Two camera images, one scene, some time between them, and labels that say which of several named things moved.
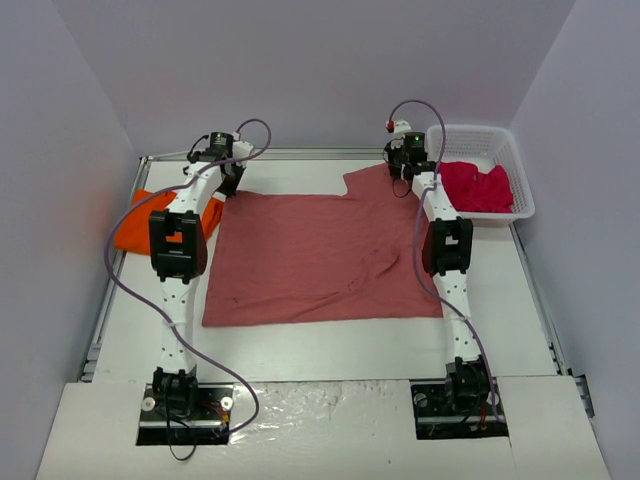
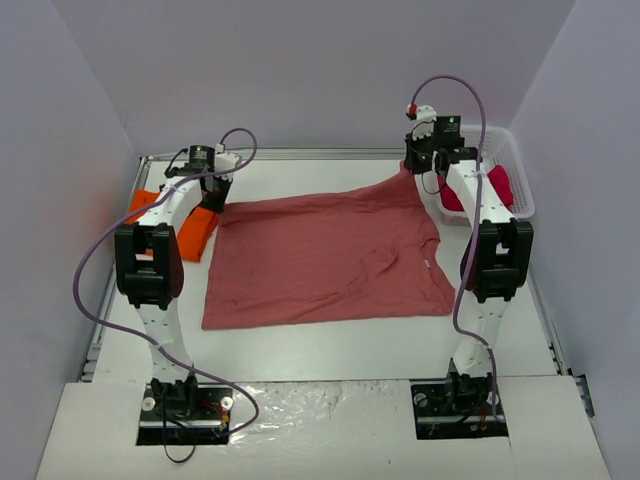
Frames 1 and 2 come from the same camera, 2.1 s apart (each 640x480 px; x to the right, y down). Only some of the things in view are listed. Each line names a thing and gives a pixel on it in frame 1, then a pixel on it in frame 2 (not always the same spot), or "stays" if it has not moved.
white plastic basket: x=485 y=147 stays
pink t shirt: x=291 y=258 stays
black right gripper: x=398 y=167 to x=415 y=161
